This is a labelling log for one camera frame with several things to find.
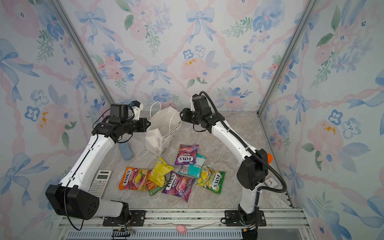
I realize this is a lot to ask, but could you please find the white printed paper bag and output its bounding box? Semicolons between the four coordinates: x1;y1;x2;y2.
145;101;182;157

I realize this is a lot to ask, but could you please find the purple fox's candy bag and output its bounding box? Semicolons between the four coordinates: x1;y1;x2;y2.
162;171;195;203
175;145;199;166

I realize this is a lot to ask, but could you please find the teal snack packet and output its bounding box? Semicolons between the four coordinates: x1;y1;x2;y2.
179;154;207;178

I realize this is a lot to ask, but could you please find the green yellow Fox's candy bag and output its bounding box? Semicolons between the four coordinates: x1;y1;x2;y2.
197;166;226;195

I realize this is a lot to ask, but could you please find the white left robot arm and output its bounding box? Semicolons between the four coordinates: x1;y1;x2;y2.
45;101;151;225

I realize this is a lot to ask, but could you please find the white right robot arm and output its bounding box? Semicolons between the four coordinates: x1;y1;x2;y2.
180;92;268;226

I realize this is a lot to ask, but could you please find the orange Fox's candy bag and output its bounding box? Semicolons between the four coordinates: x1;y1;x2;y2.
119;167;150;192

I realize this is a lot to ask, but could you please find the yellow snack bag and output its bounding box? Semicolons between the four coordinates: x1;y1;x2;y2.
148;157;174;187

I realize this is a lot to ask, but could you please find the light blue oval object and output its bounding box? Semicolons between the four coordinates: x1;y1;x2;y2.
119;142;134;161

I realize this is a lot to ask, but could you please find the white scientific calculator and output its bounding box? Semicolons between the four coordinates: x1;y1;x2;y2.
88;170;112;199

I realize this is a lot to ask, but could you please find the green orange snack packet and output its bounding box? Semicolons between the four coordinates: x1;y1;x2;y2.
146;180;167;196

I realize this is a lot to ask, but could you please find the orange pill bottle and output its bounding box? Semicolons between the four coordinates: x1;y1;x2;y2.
267;153;274;164

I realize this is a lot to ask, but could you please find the small white card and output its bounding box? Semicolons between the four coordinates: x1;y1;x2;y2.
264;178;279;189

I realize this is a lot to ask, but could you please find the pink small ball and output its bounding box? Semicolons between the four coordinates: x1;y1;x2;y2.
176;225;187;234

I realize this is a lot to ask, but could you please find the black corrugated cable conduit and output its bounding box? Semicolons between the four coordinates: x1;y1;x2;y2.
199;90;288;194

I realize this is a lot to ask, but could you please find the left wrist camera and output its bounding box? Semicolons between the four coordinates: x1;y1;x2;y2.
130;101;144;120

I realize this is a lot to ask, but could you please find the aluminium enclosure frame post left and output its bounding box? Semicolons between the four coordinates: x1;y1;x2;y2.
48;0;115;104

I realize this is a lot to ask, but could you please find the aluminium enclosure frame post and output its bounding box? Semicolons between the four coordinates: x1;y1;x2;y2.
48;0;115;104
257;0;318;117

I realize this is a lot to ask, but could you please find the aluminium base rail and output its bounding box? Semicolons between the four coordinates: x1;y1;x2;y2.
53;209;315;240

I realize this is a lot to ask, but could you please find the aluminium enclosure frame post right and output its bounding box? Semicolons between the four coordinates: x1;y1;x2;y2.
257;0;318;117

